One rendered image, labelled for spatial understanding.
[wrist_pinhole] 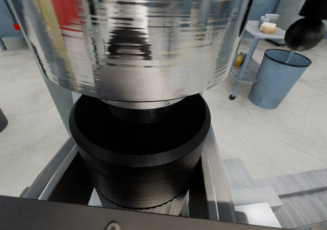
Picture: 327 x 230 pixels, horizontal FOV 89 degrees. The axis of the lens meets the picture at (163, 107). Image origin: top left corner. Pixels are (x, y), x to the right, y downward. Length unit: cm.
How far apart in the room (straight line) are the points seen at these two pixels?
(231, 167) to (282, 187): 17
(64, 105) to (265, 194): 52
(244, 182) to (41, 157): 165
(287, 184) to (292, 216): 8
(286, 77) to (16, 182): 267
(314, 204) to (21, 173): 175
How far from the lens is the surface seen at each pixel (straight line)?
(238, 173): 41
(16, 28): 456
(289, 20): 514
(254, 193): 36
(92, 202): 52
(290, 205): 52
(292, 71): 227
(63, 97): 54
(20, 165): 185
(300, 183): 58
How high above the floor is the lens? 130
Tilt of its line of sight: 39 degrees down
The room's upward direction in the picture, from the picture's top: 5 degrees clockwise
